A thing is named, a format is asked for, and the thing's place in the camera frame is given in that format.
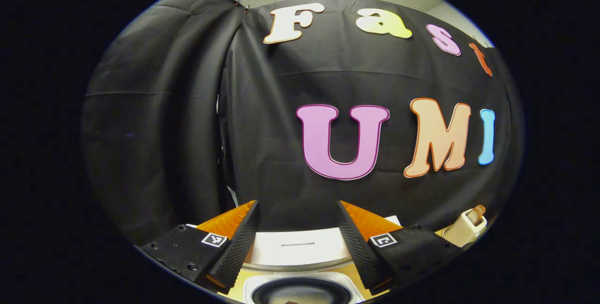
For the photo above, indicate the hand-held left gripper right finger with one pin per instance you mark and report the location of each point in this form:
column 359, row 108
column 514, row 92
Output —
column 363, row 247

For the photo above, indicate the white chopstick holder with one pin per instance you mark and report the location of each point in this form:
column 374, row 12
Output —
column 461, row 231

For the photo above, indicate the black backdrop cloth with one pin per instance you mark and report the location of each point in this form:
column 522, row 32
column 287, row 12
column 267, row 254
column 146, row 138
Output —
column 164, row 130

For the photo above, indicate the white rice cooker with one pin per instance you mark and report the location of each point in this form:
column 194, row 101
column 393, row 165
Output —
column 300, row 252

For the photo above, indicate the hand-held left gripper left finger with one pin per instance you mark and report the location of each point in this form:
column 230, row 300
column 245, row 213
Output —
column 236, row 247

